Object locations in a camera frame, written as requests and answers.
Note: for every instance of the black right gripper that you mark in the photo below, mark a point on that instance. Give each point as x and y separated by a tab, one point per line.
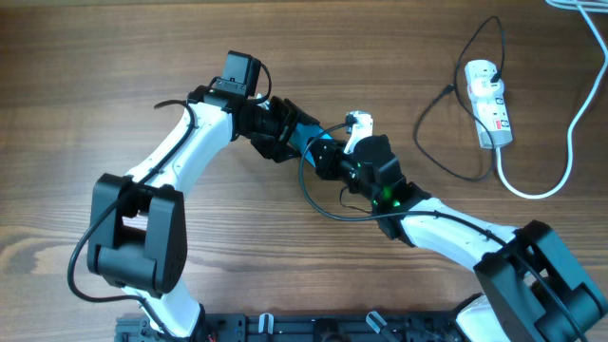
321	157

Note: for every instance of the blue Galaxy smartphone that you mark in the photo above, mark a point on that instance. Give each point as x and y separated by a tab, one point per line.
301	138

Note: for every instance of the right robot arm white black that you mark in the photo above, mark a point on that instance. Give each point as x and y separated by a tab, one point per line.
533	288

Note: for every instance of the white USB charger plug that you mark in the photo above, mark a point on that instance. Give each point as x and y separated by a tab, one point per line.
483	87

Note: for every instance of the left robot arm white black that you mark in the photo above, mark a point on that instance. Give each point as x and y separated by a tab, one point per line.
137	240

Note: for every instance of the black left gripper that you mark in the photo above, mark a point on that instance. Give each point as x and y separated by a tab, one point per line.
283	131

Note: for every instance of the white power strip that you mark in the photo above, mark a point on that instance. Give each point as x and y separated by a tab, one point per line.
493	126

